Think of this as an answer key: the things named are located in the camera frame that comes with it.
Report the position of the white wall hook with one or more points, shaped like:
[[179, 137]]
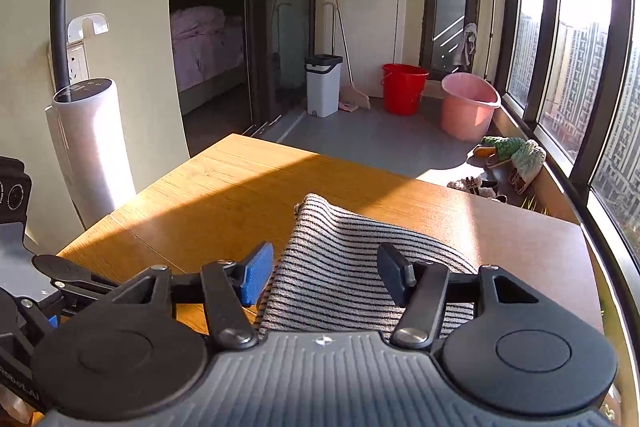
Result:
[[87, 24]]

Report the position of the dark green plush slipper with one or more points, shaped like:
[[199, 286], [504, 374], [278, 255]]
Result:
[[502, 147]]

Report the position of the dark framed frosted window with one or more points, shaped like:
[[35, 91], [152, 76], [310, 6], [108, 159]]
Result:
[[450, 17]]

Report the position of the white cylindrical appliance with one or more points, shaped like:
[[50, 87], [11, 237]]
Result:
[[92, 147]]

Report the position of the broom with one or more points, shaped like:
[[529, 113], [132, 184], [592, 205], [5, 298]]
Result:
[[355, 99]]

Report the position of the white trash bin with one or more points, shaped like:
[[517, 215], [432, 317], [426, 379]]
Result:
[[324, 87]]

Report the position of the black framed window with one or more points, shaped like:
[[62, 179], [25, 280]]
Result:
[[550, 32]]

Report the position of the mop pole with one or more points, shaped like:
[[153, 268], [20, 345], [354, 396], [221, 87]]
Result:
[[491, 17]]

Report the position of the pink plastic bucket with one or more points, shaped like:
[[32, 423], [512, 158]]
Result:
[[467, 114]]

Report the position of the light green plush slipper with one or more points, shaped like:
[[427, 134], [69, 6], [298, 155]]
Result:
[[527, 161]]

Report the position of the bed with pink blanket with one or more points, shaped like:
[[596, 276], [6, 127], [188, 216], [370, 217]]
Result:
[[205, 47]]

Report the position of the grey hanging cloth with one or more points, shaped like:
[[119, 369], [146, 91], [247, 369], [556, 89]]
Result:
[[468, 44]]

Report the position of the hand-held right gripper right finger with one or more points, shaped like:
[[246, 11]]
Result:
[[392, 271]]

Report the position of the beige striped sweater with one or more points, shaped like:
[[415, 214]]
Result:
[[340, 257]]

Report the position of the glass sliding door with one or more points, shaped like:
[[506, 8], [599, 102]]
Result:
[[290, 7]]

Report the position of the white wall socket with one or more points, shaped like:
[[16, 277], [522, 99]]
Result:
[[78, 63]]

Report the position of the red plastic bucket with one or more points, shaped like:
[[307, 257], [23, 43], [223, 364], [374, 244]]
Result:
[[404, 89]]

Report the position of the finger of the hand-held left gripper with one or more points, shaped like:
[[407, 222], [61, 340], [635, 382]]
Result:
[[70, 271], [50, 321]]

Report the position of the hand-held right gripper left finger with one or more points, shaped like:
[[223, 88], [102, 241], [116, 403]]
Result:
[[257, 276]]

